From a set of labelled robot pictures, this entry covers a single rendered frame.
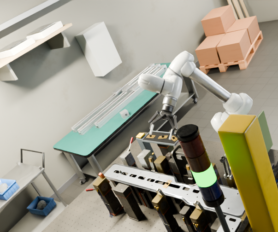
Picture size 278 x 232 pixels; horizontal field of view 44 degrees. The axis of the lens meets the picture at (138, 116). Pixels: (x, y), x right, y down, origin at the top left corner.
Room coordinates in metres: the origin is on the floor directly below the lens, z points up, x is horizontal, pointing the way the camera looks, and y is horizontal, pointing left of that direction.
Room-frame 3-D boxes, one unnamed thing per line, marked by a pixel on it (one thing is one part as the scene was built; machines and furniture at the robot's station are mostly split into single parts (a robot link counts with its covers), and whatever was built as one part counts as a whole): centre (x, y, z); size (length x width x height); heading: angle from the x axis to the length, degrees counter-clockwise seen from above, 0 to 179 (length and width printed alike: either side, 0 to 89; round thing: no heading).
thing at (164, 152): (2.48, -0.10, 0.92); 0.10 x 0.08 x 0.45; 38
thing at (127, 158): (2.66, 0.24, 0.88); 0.12 x 0.07 x 0.36; 128
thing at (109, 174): (2.10, 0.04, 1.00); 1.38 x 0.22 x 0.02; 38
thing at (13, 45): (4.24, 0.98, 2.09); 0.38 x 0.36 x 0.10; 127
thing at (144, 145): (2.68, 0.06, 0.92); 0.08 x 0.08 x 0.44; 38
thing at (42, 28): (4.50, 0.62, 2.09); 0.39 x 0.37 x 0.10; 127
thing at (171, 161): (2.25, -0.13, 0.89); 0.12 x 0.07 x 0.38; 128
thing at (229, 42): (6.15, -2.17, 0.41); 1.43 x 1.09 x 0.83; 127
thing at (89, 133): (4.62, 0.07, 0.41); 2.35 x 0.86 x 0.83; 127
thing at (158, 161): (2.32, -0.02, 0.89); 0.12 x 0.08 x 0.38; 128
